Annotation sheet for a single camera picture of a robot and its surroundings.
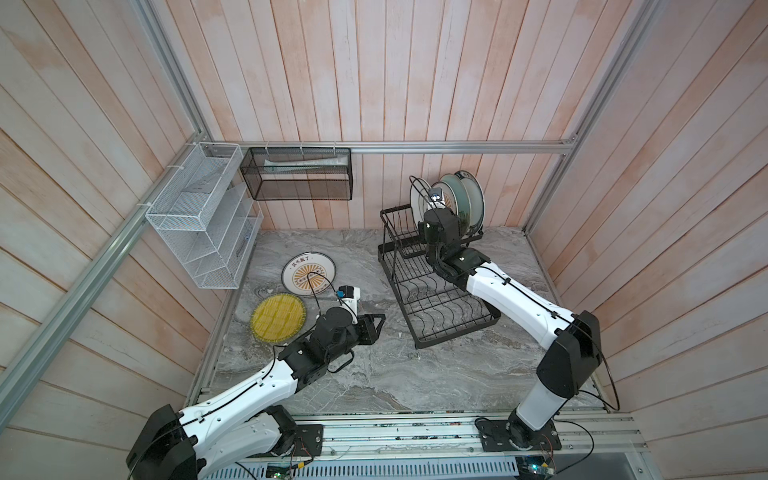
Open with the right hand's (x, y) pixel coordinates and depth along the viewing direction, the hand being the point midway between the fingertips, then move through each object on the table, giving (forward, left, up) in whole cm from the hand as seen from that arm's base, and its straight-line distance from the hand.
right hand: (438, 213), depth 79 cm
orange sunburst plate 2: (+2, +48, -32) cm, 57 cm away
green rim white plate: (+6, -11, 0) cm, 12 cm away
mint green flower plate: (+8, -8, -3) cm, 12 cm away
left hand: (-25, +15, -16) cm, 34 cm away
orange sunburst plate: (+8, -3, 0) cm, 9 cm away
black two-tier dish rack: (-11, -1, -31) cm, 33 cm away
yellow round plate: (-16, +49, -32) cm, 61 cm away
